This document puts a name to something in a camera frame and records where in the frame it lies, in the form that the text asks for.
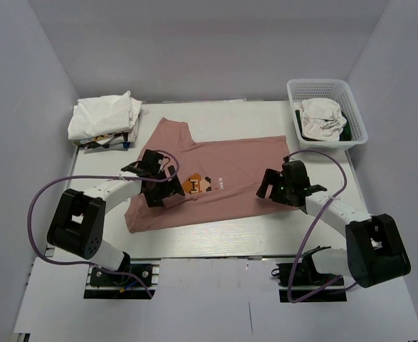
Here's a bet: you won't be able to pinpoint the white crumpled t shirt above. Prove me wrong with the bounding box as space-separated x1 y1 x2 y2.
294 98 346 142

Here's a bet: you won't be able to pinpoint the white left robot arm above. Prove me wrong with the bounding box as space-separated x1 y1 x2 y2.
47 150 184 284

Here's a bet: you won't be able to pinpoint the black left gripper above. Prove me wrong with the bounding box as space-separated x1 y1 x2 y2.
145 165 184 207

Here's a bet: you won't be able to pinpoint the pink t shirt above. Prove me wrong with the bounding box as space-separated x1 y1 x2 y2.
125 118 292 233

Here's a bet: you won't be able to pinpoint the white folded t shirt stack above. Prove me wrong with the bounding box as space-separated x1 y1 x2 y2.
68 91 142 150

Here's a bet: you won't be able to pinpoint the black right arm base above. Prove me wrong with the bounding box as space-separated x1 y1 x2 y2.
271 246 347 303

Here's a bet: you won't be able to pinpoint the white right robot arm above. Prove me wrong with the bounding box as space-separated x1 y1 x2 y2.
256 160 411 288

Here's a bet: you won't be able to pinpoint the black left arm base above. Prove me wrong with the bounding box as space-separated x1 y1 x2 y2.
83 261 160 300

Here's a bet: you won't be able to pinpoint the dark green t shirt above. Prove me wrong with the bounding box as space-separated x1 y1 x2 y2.
295 110 352 141

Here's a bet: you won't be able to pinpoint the white plastic basket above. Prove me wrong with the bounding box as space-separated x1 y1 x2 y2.
287 78 368 152

